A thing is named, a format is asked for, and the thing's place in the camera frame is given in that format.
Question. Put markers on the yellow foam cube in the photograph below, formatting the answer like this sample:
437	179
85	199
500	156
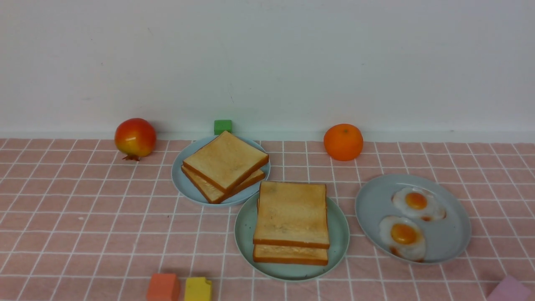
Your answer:
198	289

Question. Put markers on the orange foam cube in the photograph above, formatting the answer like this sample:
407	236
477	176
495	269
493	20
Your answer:
163	287

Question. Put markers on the toast slice top sandwich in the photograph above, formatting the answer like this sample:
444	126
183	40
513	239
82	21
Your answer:
292	215

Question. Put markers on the light blue bread plate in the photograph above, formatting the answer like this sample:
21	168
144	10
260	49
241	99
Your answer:
187	188

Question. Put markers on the toast slice stack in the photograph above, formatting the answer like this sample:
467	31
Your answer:
211	193
226	161

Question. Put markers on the orange fruit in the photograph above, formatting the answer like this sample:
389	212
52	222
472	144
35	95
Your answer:
343	142

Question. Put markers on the mint green centre plate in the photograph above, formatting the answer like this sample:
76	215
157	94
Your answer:
339	235

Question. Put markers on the toast slice lower stack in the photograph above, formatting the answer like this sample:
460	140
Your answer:
211	193

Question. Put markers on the toast slice sandwich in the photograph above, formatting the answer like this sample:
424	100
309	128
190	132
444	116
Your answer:
290	255
292	215

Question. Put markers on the grey-blue egg plate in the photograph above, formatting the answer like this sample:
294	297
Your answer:
446	239

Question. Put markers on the green foam cube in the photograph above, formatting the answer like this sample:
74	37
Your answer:
221	126

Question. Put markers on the fried egg upper right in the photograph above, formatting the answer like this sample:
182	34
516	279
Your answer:
417	203

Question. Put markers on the fried egg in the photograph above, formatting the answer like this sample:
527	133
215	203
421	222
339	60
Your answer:
417	203
403	238

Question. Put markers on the pink checkered tablecloth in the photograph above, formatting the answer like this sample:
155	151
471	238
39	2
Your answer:
79	223

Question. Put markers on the pink foam cube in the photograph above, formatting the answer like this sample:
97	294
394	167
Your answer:
509	289

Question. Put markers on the red pomegranate fruit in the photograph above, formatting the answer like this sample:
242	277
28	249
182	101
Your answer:
136	138

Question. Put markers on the toast slice upper stack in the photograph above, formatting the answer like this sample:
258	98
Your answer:
226	161

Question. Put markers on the fried egg front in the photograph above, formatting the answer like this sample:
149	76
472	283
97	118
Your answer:
403	238

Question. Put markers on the toast slice bottom sandwich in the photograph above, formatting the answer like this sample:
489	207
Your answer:
290	255

